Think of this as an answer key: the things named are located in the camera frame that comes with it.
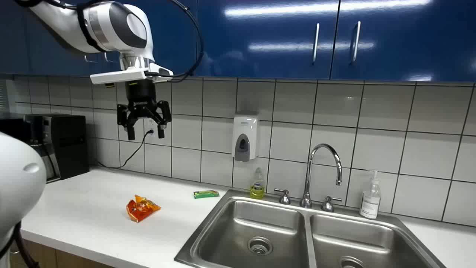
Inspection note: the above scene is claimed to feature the white wall soap dispenser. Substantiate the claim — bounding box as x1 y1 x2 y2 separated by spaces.
231 114 258 162

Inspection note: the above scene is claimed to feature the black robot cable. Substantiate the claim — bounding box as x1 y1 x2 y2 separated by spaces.
157 0 205 84

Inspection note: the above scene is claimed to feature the dark box appliance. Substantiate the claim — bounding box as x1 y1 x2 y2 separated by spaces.
0 117 32 145

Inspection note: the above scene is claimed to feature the wooden base cabinet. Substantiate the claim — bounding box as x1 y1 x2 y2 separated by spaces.
8 239 112 268

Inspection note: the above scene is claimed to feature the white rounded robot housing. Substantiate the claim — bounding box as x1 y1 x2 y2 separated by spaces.
0 131 47 259

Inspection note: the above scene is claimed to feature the stainless steel double sink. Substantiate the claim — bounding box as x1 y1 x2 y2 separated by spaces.
173 190 446 268

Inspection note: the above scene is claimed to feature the chrome gooseneck faucet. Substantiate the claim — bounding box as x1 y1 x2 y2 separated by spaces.
298 143 344 208

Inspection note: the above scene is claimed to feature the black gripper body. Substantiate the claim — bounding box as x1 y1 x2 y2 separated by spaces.
123 78 160 117

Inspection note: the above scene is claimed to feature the black power cord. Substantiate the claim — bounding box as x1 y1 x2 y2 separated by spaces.
118 129 154 169

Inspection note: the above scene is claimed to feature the chrome faucet handle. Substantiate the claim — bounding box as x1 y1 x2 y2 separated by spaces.
273 187 292 205
319 195 343 212

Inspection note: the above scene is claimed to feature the black coffee machine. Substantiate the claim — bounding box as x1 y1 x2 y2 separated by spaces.
23 113 92 181

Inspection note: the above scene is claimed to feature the blue glossy cabinet door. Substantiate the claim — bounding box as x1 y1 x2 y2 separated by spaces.
0 0 120 78
330 0 476 83
147 0 340 80

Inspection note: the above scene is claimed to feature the round sink drain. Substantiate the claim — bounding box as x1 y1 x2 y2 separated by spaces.
340 254 365 268
245 235 274 257

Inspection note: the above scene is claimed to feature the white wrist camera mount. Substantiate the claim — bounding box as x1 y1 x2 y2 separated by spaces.
89 65 175 86

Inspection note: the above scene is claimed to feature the green sponge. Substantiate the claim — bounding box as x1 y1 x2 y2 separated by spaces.
191 189 221 201

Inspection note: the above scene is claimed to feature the silver cabinet door handle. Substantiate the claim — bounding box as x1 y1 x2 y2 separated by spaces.
310 22 321 65
350 19 362 65

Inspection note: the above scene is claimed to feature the clear pump soap bottle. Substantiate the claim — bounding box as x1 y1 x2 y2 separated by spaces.
358 169 382 220

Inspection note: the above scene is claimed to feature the orange snack packet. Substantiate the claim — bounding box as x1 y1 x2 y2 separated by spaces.
124 193 161 223

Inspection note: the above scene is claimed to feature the yellow dish soap bottle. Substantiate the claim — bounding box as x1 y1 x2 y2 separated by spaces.
248 166 267 199

